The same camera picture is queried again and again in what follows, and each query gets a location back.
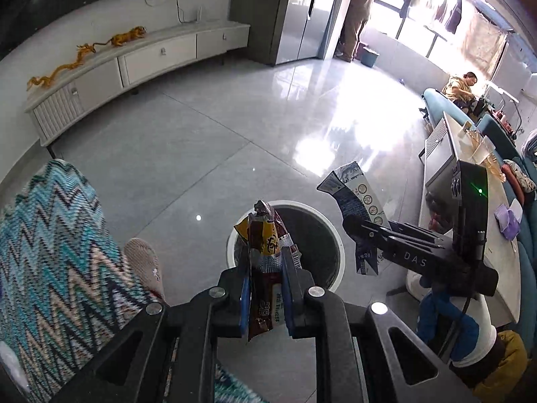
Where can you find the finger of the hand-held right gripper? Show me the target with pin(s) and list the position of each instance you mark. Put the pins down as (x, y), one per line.
(369, 235)
(415, 233)

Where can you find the golden dragon figurine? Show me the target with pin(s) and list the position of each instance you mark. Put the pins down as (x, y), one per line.
(63, 69)

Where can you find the grey refrigerator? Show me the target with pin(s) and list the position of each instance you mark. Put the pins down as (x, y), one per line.
(293, 8)

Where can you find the white television cabinet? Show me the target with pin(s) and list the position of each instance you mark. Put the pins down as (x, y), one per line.
(138, 58)

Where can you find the grey white trash can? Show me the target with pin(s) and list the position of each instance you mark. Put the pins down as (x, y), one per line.
(319, 235)

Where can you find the white blue carton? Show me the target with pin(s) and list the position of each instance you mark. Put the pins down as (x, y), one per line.
(356, 201)

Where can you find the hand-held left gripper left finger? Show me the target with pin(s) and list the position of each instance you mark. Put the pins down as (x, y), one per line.
(244, 302)

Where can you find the teal bucket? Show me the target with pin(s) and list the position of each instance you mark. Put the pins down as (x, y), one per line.
(369, 56)

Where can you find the brown yellow snack wrapper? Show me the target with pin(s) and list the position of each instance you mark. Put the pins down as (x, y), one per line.
(268, 243)

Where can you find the zigzag knitted blanket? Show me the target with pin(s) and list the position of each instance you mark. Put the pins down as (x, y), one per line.
(54, 260)

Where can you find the person's right hand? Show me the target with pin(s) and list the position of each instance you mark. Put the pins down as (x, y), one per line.
(447, 327)

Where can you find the person's right forearm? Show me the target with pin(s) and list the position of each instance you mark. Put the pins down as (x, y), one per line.
(486, 344)

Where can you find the teal sofa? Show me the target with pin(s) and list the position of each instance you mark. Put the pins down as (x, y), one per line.
(436, 98)

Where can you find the beige knitted slipper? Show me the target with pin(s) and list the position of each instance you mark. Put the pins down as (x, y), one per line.
(144, 260)

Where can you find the golden tiger figurine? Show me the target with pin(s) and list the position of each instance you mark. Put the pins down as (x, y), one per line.
(126, 37)

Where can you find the purple packet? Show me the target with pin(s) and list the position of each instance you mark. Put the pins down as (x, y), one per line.
(508, 218)

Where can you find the white coffee table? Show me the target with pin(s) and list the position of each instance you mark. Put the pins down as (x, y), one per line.
(474, 201)

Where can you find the row of hanging clothes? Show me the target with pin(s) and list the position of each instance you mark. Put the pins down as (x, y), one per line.
(436, 4)

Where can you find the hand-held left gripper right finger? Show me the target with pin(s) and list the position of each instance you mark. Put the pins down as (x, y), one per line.
(287, 298)

